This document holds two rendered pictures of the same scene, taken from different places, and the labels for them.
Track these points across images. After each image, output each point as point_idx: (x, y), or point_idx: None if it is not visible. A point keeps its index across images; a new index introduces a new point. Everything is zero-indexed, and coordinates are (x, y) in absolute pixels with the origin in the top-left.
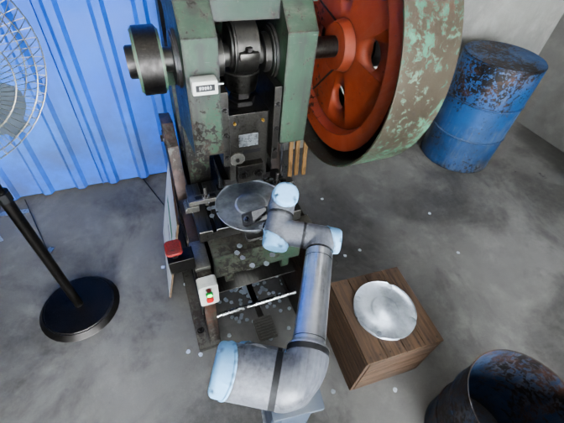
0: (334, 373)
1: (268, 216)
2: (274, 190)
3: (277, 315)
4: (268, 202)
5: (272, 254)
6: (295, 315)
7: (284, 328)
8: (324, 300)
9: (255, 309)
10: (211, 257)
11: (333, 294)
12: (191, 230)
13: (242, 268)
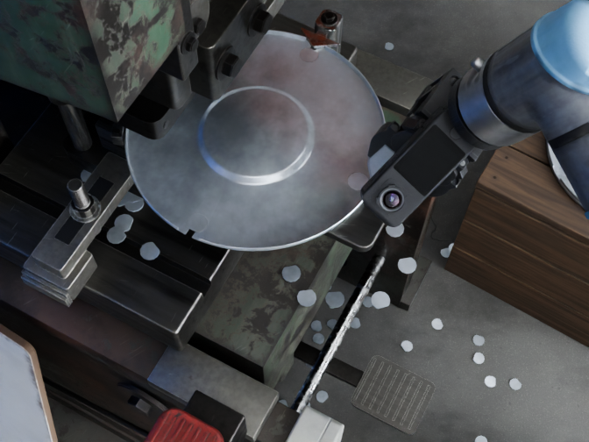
0: (574, 360)
1: (587, 158)
2: (578, 54)
3: (358, 338)
4: (502, 105)
5: (395, 229)
6: (394, 308)
7: (398, 355)
8: None
9: (330, 372)
10: (231, 363)
11: (501, 201)
12: (103, 334)
13: (310, 317)
